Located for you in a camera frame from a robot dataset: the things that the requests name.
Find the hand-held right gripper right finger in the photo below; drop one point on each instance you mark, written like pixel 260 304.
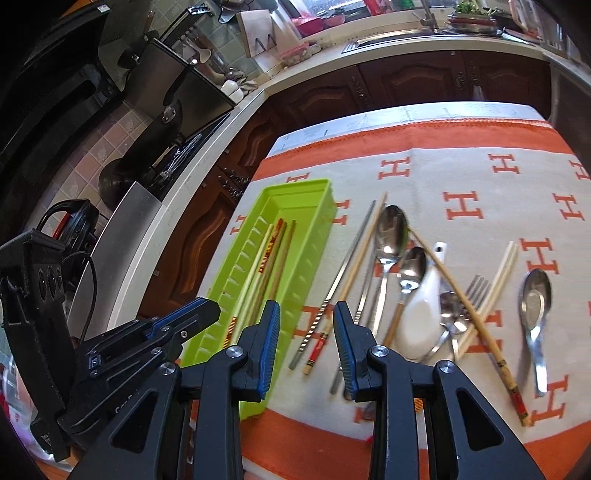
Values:
pixel 344 355

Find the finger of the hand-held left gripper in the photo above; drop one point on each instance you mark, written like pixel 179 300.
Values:
pixel 184 316
pixel 138 364

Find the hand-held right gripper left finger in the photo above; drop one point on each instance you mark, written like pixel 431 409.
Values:
pixel 270 350

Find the metal chopstick with twisted end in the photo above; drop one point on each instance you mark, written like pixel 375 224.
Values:
pixel 322 304

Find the plain metal chopstick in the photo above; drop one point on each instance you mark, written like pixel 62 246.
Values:
pixel 362 295

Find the white ceramic soup spoon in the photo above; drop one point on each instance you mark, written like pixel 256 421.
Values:
pixel 420 318

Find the light wooden chopstick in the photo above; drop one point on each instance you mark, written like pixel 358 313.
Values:
pixel 356 258

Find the small metal spoon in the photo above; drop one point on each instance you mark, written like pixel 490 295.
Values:
pixel 450 311

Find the metal fork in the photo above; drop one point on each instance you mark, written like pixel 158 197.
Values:
pixel 478 293

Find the green plastic utensil tray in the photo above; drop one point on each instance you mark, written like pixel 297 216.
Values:
pixel 300 198

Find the ivory chopstick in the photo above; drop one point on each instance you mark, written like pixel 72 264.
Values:
pixel 252 272
pixel 494 277
pixel 501 277

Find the red striped patterned chopstick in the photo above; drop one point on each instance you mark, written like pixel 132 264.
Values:
pixel 516 399
pixel 261 266

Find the brown wooden chopstick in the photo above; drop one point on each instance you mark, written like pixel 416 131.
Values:
pixel 277 258
pixel 285 258

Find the dark round pan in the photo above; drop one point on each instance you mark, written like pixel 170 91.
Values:
pixel 113 184

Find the orange and white printed blanket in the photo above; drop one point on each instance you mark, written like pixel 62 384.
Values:
pixel 461 166

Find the white cups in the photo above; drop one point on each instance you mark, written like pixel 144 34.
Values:
pixel 233 90

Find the black range hood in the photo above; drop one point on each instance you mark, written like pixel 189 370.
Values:
pixel 46 69

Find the clear container with pink lid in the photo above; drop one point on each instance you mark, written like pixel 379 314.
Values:
pixel 298 54

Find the wooden cutting board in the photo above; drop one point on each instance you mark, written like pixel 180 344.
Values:
pixel 251 27

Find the pink basin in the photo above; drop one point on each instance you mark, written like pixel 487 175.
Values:
pixel 310 25

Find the white kitchen countertop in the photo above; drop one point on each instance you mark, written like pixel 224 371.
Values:
pixel 415 46

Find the steel sink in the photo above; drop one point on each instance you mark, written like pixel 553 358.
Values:
pixel 392 38

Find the dish of green vegetables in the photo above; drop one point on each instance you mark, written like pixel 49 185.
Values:
pixel 475 18

